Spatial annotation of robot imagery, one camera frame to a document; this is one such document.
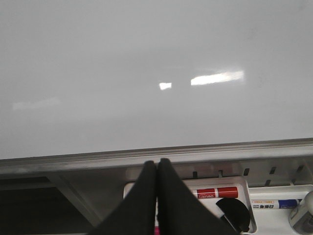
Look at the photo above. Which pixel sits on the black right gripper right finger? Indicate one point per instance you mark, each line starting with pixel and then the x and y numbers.
pixel 179 211

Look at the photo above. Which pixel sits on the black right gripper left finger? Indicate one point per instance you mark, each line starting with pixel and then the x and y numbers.
pixel 135 215

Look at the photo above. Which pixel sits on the white whiteboard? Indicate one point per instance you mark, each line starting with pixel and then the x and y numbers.
pixel 79 76

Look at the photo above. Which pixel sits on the black round eraser magnet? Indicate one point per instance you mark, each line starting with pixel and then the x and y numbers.
pixel 235 213

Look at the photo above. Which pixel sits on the red marker in tray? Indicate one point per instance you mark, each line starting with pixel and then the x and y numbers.
pixel 222 192

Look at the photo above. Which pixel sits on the white plastic marker tray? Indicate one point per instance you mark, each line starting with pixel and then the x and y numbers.
pixel 236 181

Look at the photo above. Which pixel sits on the blue labelled marker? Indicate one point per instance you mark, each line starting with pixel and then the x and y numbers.
pixel 265 204

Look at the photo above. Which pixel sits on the grey aluminium marker ledge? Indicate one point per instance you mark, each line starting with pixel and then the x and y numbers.
pixel 261 163

